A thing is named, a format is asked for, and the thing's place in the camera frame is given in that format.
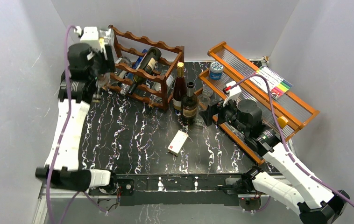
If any dark red wine bottle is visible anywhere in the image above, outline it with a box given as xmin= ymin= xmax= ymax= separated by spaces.
xmin=173 ymin=62 xmax=187 ymax=111

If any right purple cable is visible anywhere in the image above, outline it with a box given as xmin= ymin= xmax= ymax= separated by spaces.
xmin=231 ymin=73 xmax=354 ymax=224

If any orange tiered display shelf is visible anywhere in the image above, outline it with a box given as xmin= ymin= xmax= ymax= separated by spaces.
xmin=199 ymin=42 xmax=319 ymax=165

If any clear glass bottle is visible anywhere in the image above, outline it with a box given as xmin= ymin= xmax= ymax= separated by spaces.
xmin=198 ymin=85 xmax=213 ymax=113

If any brown wooden wine rack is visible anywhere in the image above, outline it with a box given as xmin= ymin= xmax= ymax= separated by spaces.
xmin=108 ymin=25 xmax=184 ymax=111

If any dark bottle cream label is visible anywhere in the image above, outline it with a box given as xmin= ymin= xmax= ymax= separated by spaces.
xmin=127 ymin=47 xmax=162 ymax=95

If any clear bottle white label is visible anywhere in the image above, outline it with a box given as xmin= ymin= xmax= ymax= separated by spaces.
xmin=149 ymin=72 xmax=175 ymax=107

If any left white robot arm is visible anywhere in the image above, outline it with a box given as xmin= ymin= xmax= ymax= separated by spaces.
xmin=35 ymin=42 xmax=119 ymax=194

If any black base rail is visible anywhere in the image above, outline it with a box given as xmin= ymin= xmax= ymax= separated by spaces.
xmin=89 ymin=174 xmax=272 ymax=207

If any purple cable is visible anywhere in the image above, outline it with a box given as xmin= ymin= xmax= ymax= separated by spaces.
xmin=45 ymin=25 xmax=110 ymax=224
xmin=231 ymin=73 xmax=354 ymax=224

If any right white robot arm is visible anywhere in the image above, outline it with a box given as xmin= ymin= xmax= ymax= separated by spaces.
xmin=199 ymin=99 xmax=348 ymax=224

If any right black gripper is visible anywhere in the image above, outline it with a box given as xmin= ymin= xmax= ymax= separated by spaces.
xmin=198 ymin=94 xmax=248 ymax=136

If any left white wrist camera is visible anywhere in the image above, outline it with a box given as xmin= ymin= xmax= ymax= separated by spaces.
xmin=74 ymin=26 xmax=106 ymax=52

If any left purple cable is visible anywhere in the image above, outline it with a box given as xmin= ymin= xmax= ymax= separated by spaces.
xmin=45 ymin=25 xmax=110 ymax=224

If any blue lidded jar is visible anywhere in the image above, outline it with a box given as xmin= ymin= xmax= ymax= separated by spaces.
xmin=209 ymin=61 xmax=224 ymax=80

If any pack of coloured markers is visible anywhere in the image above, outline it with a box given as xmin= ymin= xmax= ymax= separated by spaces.
xmin=249 ymin=65 xmax=293 ymax=100

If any blue patterned bottle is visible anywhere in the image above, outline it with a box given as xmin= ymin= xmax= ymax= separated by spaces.
xmin=125 ymin=49 xmax=148 ymax=79

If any green wine bottle brown label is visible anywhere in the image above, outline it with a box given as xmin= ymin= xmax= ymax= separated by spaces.
xmin=182 ymin=82 xmax=198 ymax=126

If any white rectangular box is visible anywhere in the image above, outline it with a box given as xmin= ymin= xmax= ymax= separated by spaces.
xmin=167 ymin=130 xmax=188 ymax=156

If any aluminium frame rail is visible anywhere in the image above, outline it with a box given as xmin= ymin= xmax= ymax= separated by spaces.
xmin=32 ymin=182 xmax=328 ymax=224

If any clear bottle gold label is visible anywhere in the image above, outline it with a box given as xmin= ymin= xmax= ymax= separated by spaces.
xmin=92 ymin=28 xmax=114 ymax=103

